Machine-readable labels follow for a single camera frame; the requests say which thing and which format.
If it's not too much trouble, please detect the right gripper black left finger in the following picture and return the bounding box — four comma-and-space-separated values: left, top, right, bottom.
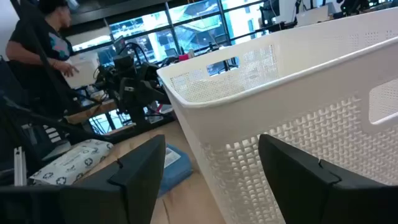
60, 134, 167, 224

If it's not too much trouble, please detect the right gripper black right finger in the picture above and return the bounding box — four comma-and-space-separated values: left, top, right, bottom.
258, 134, 398, 224

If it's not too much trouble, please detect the blue first aid kit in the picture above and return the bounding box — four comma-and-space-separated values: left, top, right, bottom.
157, 143, 193, 198

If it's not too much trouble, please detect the white patterned wipes pack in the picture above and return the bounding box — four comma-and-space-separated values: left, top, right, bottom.
30, 139, 114, 187

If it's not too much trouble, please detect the white perforated plastic basket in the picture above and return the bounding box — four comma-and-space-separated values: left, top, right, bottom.
157, 6, 398, 224

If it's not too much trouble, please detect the silver aluminium extrusion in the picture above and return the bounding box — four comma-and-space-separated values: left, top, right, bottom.
13, 146, 27, 187

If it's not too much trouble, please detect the white storage box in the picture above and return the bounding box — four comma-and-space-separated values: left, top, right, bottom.
63, 51, 100, 90

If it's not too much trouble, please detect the white laptop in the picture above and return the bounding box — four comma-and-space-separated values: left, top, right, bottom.
295, 5, 331, 27

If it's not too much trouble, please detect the person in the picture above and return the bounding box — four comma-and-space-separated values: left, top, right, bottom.
5, 0, 80, 110

